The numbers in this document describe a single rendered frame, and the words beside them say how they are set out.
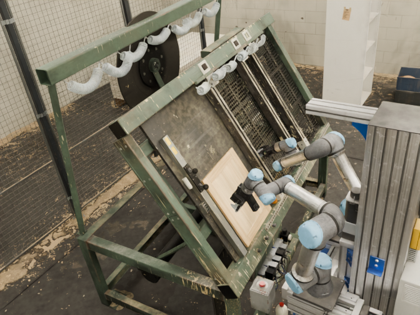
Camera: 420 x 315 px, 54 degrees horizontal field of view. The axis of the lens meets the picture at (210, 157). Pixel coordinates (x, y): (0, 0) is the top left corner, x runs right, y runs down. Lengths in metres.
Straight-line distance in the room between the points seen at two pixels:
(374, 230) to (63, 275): 3.03
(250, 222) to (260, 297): 0.58
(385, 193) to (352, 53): 4.37
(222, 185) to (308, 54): 5.57
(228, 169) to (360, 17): 3.74
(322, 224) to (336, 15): 4.60
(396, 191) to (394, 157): 0.17
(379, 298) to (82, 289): 2.64
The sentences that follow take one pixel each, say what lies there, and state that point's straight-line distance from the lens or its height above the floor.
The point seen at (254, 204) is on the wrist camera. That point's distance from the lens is 2.32.
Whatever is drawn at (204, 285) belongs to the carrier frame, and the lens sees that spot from 2.81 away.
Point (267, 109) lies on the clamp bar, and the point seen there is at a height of 1.39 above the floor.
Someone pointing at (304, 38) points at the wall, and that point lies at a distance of 8.03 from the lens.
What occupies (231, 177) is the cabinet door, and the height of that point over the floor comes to 1.25.
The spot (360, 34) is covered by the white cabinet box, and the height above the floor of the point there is 1.10.
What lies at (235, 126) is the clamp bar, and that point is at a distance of 2.99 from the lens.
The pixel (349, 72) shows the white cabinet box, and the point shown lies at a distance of 6.38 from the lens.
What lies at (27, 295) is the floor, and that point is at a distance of 4.34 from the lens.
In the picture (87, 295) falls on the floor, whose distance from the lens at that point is 4.08.
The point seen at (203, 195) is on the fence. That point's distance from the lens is 2.61.
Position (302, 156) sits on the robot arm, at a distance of 2.68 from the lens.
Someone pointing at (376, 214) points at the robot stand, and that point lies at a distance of 2.14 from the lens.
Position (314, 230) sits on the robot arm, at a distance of 1.86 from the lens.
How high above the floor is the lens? 2.93
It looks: 33 degrees down
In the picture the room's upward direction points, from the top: 7 degrees counter-clockwise
